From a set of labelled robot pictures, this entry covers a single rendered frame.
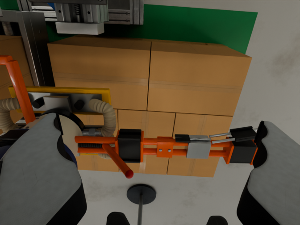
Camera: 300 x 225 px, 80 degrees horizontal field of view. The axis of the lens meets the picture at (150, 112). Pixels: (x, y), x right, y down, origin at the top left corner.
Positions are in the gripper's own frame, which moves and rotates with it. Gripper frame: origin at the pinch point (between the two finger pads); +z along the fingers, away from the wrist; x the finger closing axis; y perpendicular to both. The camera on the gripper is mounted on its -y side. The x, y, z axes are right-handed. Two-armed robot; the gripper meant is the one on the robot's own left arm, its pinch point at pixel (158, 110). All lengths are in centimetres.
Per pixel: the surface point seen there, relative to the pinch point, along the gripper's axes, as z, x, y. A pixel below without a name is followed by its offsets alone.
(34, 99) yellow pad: 44, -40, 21
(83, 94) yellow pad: 45, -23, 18
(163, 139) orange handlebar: 33.8, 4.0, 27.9
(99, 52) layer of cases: 98, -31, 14
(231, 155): 32, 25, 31
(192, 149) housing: 32.5, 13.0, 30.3
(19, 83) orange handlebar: 33.0, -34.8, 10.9
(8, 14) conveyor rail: 92, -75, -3
